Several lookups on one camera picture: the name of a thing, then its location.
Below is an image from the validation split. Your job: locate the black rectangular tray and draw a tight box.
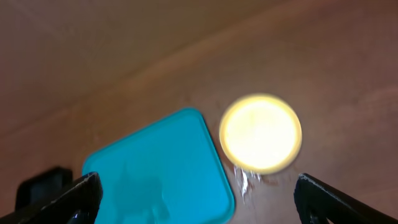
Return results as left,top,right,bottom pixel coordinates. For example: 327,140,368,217
15,167,73,211

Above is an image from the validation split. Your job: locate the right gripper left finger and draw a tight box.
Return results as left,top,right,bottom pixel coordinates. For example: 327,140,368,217
1,172,103,224

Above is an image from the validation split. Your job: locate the yellow-green plate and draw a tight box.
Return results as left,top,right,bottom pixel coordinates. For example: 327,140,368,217
218,94,302,174

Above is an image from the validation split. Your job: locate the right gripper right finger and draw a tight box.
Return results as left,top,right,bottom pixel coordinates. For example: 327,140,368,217
294,173,397,224

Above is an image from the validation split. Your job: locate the teal serving tray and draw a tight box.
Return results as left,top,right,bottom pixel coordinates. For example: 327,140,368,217
82,108,235,224

